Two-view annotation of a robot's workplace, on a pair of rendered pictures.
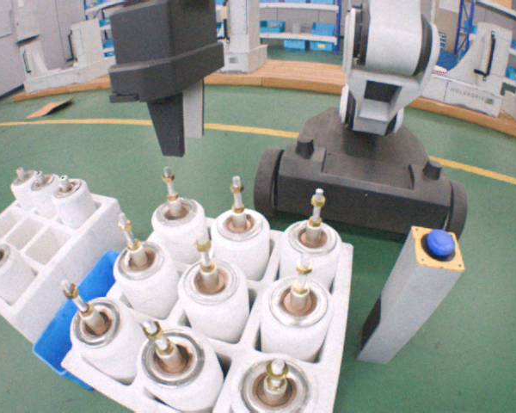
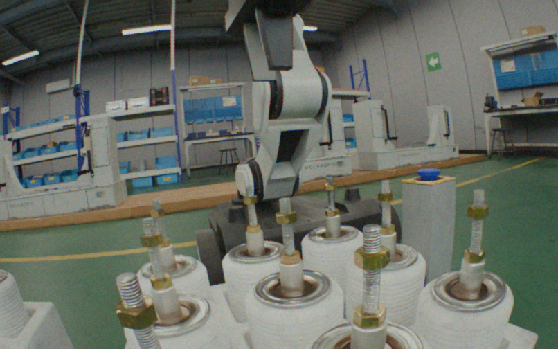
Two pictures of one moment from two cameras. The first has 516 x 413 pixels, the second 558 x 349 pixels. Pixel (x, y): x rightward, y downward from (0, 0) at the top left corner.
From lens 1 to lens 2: 28 cm
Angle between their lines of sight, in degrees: 48
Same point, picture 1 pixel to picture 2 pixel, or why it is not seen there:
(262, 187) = (213, 264)
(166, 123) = (280, 33)
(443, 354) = not seen: hidden behind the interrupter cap
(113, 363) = not seen: outside the picture
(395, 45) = (303, 88)
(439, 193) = (368, 206)
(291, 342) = (415, 288)
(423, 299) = (445, 222)
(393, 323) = (435, 266)
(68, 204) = not seen: outside the picture
